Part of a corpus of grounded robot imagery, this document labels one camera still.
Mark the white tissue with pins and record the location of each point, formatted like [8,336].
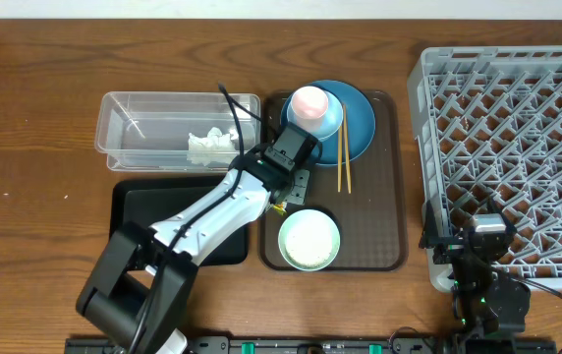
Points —
[215,148]

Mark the black plastic tray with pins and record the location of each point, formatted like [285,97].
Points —
[145,201]

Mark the brown serving tray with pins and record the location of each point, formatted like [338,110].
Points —
[371,219]

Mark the pink cup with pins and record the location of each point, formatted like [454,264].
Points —
[308,106]

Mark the green snack wrapper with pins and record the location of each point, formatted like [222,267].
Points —
[280,208]

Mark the mint green bowl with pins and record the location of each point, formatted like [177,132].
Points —
[283,236]

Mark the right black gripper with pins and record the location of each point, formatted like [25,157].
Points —
[450,245]

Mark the light blue bowl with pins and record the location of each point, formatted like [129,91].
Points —
[332,118]

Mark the wooden chopstick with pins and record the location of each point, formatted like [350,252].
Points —
[339,159]
[346,149]

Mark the clear plastic waste bin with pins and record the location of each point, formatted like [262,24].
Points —
[148,131]

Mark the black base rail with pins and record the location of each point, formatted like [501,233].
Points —
[398,345]

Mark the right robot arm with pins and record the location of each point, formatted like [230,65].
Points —
[491,305]

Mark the dark blue plate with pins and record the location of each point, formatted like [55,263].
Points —
[361,121]

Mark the grey dishwasher rack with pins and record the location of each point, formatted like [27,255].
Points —
[488,123]

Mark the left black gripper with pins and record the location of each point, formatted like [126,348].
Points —
[301,183]

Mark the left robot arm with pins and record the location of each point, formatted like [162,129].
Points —
[140,285]

